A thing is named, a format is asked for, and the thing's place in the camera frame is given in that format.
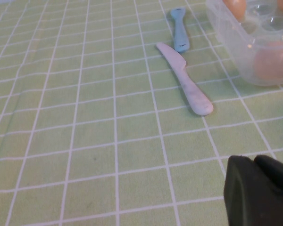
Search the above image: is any light blue plastic fork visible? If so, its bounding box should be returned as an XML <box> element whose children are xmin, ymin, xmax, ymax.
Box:
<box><xmin>170</xmin><ymin>7</ymin><xmax>190</xmax><ymax>53</ymax></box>

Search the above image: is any green checked tablecloth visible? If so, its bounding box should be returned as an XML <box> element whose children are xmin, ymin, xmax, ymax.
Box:
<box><xmin>0</xmin><ymin>0</ymin><xmax>283</xmax><ymax>226</ymax></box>

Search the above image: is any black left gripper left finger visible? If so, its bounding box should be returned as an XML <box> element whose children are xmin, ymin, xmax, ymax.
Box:
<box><xmin>223</xmin><ymin>154</ymin><xmax>283</xmax><ymax>226</ymax></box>

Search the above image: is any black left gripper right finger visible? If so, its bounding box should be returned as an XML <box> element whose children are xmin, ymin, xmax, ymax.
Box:
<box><xmin>253</xmin><ymin>154</ymin><xmax>283</xmax><ymax>201</ymax></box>

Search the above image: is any transparent plastic egg box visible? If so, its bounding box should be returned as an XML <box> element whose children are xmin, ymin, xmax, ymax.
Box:
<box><xmin>205</xmin><ymin>0</ymin><xmax>283</xmax><ymax>87</ymax></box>

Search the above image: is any pale pink plastic knife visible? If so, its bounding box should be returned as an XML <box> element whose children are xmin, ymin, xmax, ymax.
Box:
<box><xmin>155</xmin><ymin>42</ymin><xmax>214</xmax><ymax>116</ymax></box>

